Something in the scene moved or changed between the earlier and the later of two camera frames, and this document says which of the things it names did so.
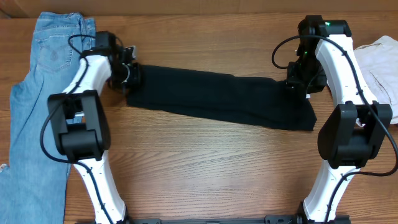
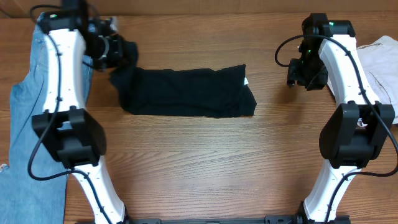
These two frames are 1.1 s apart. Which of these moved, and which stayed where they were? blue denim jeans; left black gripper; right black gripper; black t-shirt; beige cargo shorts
Moved: black t-shirt; left black gripper
Stayed: blue denim jeans; beige cargo shorts; right black gripper
